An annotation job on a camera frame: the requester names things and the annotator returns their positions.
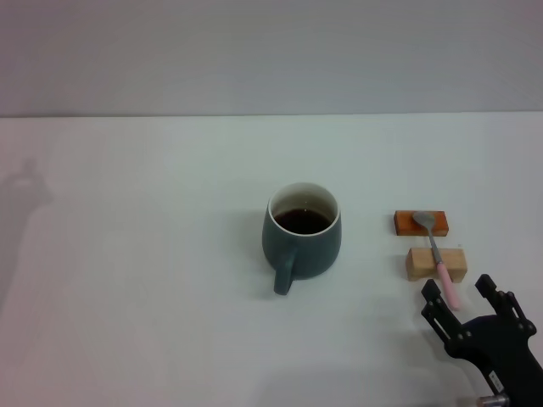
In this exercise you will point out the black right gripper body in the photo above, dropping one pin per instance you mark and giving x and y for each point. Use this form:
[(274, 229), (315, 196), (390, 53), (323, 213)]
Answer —
[(500, 352)]

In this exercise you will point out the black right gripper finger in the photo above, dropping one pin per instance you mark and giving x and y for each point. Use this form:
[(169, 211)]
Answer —
[(437, 309), (507, 309)]

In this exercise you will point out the dark grey-blue coffee mug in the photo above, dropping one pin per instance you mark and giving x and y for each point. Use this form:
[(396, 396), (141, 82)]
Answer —
[(305, 254)]

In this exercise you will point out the light wooden bridge block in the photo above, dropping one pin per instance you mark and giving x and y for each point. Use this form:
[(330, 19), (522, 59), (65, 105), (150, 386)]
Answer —
[(420, 260)]

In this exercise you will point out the orange-brown wooden block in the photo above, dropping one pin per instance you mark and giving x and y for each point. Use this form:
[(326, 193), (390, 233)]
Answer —
[(405, 224)]

